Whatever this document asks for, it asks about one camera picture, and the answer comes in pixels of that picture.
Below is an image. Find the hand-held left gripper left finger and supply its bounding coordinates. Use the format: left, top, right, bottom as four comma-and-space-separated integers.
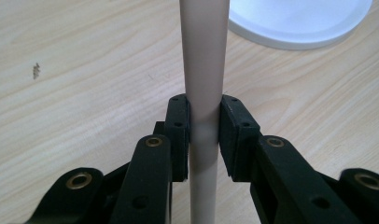
108, 93, 192, 224

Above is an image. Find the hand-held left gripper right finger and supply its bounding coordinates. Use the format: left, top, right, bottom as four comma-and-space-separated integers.
218, 94, 363, 224

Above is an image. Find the beige perforated skimmer spoon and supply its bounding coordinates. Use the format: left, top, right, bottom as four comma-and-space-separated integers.
178, 0, 231, 224

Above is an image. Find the white utensil rack stand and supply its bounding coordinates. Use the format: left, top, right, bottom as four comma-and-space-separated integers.
227, 0, 374, 51

